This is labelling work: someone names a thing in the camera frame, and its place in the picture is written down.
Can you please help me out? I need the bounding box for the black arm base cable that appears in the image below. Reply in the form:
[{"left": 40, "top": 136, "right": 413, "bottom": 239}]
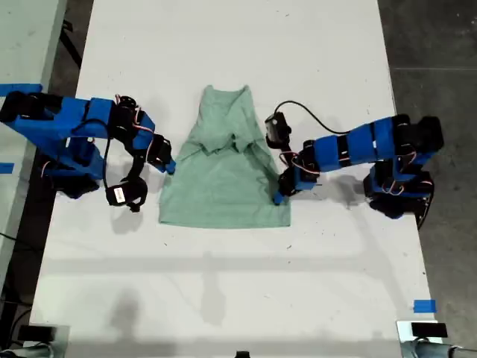
[{"left": 416, "top": 192, "right": 436, "bottom": 230}]

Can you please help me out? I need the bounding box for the thin black floor cable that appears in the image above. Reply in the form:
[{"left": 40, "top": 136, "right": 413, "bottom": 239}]
[{"left": 0, "top": 231, "right": 42, "bottom": 251}]

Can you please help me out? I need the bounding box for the black cable bundle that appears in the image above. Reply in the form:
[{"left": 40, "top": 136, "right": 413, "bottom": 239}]
[{"left": 0, "top": 298, "right": 33, "bottom": 348}]

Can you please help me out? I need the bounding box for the pale side table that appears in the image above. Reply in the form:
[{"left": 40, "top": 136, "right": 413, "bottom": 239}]
[{"left": 0, "top": 0, "right": 68, "bottom": 288}]

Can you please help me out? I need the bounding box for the long blue tape strip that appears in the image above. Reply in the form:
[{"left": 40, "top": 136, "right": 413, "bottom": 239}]
[{"left": 0, "top": 84, "right": 43, "bottom": 94}]

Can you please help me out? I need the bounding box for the black table brace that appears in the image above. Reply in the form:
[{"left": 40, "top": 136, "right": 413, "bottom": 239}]
[{"left": 61, "top": 18, "right": 83, "bottom": 70}]

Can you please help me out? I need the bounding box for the small black box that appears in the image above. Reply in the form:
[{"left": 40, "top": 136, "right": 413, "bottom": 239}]
[
  {"left": 17, "top": 325, "right": 57, "bottom": 342},
  {"left": 411, "top": 322, "right": 448, "bottom": 339}
]

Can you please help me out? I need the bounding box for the black camera cable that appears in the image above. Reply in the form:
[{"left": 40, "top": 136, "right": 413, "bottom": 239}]
[
  {"left": 274, "top": 100, "right": 353, "bottom": 134},
  {"left": 69, "top": 118, "right": 113, "bottom": 191}
]

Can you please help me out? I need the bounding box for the black camera stalk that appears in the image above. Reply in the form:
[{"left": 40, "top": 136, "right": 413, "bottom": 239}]
[
  {"left": 124, "top": 156, "right": 149, "bottom": 213},
  {"left": 268, "top": 137, "right": 295, "bottom": 154}
]

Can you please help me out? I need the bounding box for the pale green T-shirt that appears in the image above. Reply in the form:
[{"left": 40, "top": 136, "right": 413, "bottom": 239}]
[{"left": 158, "top": 84, "right": 291, "bottom": 229}]

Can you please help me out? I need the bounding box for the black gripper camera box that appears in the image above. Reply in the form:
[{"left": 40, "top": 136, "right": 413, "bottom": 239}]
[
  {"left": 104, "top": 184, "right": 130, "bottom": 208},
  {"left": 264, "top": 113, "right": 292, "bottom": 145}
]

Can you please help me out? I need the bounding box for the grey blue fixture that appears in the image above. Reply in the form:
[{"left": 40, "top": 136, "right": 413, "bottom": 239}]
[{"left": 400, "top": 339, "right": 477, "bottom": 358}]

